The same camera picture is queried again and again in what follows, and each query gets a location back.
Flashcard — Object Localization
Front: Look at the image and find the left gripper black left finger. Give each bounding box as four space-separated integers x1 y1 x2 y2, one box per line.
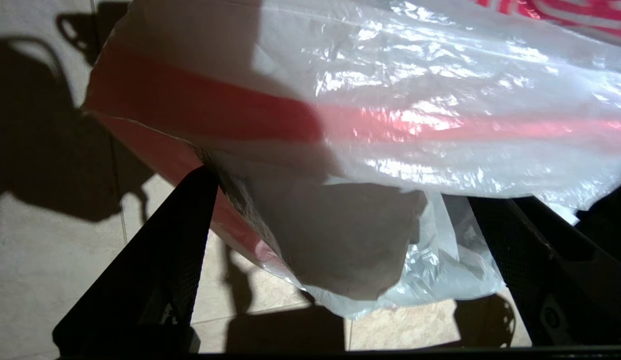
53 166 219 355

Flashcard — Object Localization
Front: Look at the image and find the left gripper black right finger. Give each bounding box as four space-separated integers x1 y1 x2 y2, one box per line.
468 195 621 347

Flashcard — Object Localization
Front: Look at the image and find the white red plastic bag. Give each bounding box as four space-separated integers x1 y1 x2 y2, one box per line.
83 0 621 321

